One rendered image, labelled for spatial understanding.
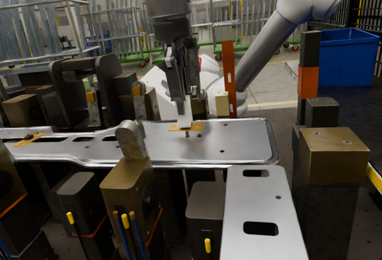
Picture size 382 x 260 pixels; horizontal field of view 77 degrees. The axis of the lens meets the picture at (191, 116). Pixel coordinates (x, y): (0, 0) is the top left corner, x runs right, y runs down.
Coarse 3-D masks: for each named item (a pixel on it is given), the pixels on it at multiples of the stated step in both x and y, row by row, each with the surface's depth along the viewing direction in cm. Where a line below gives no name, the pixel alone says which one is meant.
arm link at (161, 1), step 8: (152, 0) 44; (160, 0) 44; (168, 0) 44; (176, 0) 44; (184, 0) 45; (152, 8) 45; (160, 8) 44; (168, 8) 44; (176, 8) 44; (184, 8) 45; (152, 16) 46; (160, 16) 45; (168, 16) 46; (176, 16) 46; (184, 16) 48
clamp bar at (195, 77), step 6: (186, 42) 62; (192, 42) 62; (192, 48) 66; (192, 54) 67; (192, 60) 67; (192, 66) 67; (198, 66) 67; (192, 72) 68; (198, 72) 67; (192, 78) 68; (198, 78) 67; (192, 84) 69; (198, 84) 67; (198, 90) 68; (198, 96) 68
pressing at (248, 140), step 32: (0, 128) 81; (32, 128) 78; (160, 128) 66; (224, 128) 61; (256, 128) 59; (32, 160) 59; (64, 160) 57; (96, 160) 54; (160, 160) 50; (192, 160) 49; (224, 160) 48; (256, 160) 46
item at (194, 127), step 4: (172, 124) 60; (176, 124) 60; (192, 124) 59; (196, 124) 58; (200, 124) 58; (172, 128) 58; (176, 128) 58; (180, 128) 58; (184, 128) 57; (188, 128) 57; (192, 128) 57; (196, 128) 56; (200, 128) 56
